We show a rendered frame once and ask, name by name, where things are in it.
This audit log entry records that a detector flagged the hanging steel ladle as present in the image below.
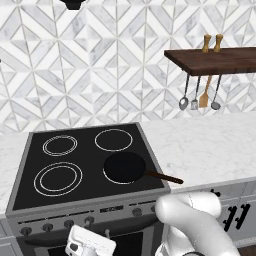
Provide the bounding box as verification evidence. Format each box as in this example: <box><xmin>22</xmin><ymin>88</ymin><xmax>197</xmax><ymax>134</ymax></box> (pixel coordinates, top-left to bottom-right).
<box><xmin>178</xmin><ymin>73</ymin><xmax>191</xmax><ymax>112</ymax></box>

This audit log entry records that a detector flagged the grey drawer front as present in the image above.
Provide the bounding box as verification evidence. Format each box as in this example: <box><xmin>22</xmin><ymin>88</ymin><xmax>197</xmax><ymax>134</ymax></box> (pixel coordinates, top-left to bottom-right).
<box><xmin>201</xmin><ymin>181</ymin><xmax>248</xmax><ymax>202</ymax></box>

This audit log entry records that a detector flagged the hanging wooden spatula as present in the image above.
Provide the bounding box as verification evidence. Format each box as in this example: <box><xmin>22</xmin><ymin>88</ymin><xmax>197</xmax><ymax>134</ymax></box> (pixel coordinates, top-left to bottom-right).
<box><xmin>198</xmin><ymin>74</ymin><xmax>213</xmax><ymax>109</ymax></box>

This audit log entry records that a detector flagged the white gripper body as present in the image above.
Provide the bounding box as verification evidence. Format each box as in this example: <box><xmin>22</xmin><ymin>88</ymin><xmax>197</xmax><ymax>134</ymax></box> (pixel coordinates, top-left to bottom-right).
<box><xmin>67</xmin><ymin>224</ymin><xmax>117</xmax><ymax>256</ymax></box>

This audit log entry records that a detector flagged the grey cupboard door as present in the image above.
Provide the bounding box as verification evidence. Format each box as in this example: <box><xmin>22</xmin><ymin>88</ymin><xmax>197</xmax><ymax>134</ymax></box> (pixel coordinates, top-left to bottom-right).
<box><xmin>237</xmin><ymin>194</ymin><xmax>256</xmax><ymax>240</ymax></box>
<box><xmin>213</xmin><ymin>199</ymin><xmax>240</xmax><ymax>244</ymax></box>

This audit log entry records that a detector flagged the black and steel stove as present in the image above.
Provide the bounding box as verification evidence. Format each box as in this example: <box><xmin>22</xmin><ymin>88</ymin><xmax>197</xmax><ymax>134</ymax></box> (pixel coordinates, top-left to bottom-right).
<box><xmin>5</xmin><ymin>122</ymin><xmax>172</xmax><ymax>256</ymax></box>

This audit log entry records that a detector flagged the dark wooden wall shelf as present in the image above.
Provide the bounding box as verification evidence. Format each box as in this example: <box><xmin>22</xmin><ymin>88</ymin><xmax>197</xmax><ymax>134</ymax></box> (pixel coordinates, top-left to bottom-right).
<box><xmin>163</xmin><ymin>46</ymin><xmax>256</xmax><ymax>77</ymax></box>

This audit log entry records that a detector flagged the wooden salt mill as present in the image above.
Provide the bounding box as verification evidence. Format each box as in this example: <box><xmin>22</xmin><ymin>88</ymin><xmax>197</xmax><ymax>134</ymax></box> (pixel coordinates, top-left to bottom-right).
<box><xmin>201</xmin><ymin>33</ymin><xmax>213</xmax><ymax>54</ymax></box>

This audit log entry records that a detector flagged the grey cupboard front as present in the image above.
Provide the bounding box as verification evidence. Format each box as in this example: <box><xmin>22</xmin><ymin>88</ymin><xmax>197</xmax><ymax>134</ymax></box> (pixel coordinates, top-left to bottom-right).
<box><xmin>0</xmin><ymin>217</ymin><xmax>18</xmax><ymax>256</ymax></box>

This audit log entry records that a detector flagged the black range hood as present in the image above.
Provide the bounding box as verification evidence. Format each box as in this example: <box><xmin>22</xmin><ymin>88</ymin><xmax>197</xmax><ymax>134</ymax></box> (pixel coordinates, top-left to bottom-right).
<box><xmin>59</xmin><ymin>0</ymin><xmax>88</xmax><ymax>11</ymax></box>

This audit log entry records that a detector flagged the hanging steel spoon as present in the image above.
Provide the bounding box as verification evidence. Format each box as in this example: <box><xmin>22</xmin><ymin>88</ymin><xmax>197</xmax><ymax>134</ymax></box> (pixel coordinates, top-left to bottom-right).
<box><xmin>210</xmin><ymin>73</ymin><xmax>223</xmax><ymax>111</ymax></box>

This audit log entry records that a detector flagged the black glass oven door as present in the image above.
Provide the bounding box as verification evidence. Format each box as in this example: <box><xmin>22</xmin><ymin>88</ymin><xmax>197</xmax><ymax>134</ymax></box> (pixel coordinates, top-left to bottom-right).
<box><xmin>16</xmin><ymin>223</ymin><xmax>165</xmax><ymax>256</ymax></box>

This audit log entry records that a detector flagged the black frying pan brown handle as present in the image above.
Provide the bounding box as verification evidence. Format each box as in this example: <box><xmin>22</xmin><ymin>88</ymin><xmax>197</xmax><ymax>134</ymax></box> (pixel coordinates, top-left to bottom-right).
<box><xmin>102</xmin><ymin>151</ymin><xmax>185</xmax><ymax>186</ymax></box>

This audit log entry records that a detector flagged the wooden pepper mill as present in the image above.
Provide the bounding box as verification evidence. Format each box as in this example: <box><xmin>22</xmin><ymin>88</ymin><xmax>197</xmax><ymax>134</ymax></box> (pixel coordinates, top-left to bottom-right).
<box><xmin>213</xmin><ymin>33</ymin><xmax>225</xmax><ymax>54</ymax></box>

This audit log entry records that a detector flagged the hanging steel spatula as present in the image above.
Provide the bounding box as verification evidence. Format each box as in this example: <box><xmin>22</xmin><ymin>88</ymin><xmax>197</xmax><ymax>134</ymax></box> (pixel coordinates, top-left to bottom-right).
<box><xmin>190</xmin><ymin>75</ymin><xmax>202</xmax><ymax>111</ymax></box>

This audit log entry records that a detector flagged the black cupboard door handle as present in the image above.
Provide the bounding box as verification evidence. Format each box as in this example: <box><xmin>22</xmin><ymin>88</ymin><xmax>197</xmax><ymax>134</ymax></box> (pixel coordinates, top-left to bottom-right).
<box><xmin>222</xmin><ymin>205</ymin><xmax>238</xmax><ymax>233</ymax></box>
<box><xmin>234</xmin><ymin>203</ymin><xmax>251</xmax><ymax>230</ymax></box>

